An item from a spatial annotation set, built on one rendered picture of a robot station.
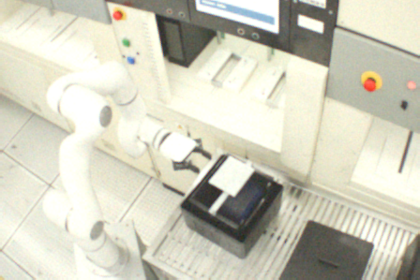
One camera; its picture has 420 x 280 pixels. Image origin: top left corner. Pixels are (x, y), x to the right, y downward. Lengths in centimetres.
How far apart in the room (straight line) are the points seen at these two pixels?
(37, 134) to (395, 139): 248
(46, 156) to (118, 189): 66
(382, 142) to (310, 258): 61
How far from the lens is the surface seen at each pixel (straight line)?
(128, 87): 130
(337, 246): 156
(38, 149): 317
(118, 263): 167
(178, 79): 200
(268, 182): 153
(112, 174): 282
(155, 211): 261
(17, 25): 287
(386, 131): 186
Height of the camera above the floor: 228
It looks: 51 degrees down
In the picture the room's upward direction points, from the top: 8 degrees counter-clockwise
